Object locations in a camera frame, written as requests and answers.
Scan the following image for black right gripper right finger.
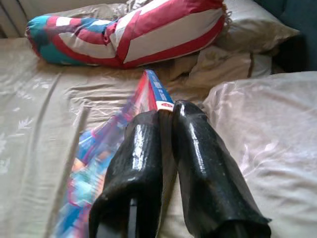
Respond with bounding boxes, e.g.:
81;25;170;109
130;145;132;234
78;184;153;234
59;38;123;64
172;100;272;238

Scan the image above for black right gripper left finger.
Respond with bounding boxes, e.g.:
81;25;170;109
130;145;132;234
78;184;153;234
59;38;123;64
88;110;164;238

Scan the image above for anime cover comic book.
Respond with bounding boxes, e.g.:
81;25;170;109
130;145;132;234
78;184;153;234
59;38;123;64
51;69;175;238

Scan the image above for white floral pillow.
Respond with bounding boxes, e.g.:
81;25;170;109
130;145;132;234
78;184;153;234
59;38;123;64
202;71;317;238

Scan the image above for crumpled beige cloth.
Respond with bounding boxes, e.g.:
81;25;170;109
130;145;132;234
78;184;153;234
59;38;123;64
173;46;273;82

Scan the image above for bed with grey floral sheet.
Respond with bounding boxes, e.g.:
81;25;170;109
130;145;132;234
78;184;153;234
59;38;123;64
0;2;273;238

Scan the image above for red white blue bolster pillow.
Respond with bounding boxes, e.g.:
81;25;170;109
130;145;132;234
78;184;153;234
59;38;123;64
26;0;227;69

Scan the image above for beige pillow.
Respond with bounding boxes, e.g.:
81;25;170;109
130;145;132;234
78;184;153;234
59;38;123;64
215;0;300;54

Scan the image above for dark teal upholstered chair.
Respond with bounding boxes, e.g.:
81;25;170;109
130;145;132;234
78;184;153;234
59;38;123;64
254;0;317;72

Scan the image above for grey striped curtain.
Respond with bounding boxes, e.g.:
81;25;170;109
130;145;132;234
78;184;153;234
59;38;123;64
0;0;28;39

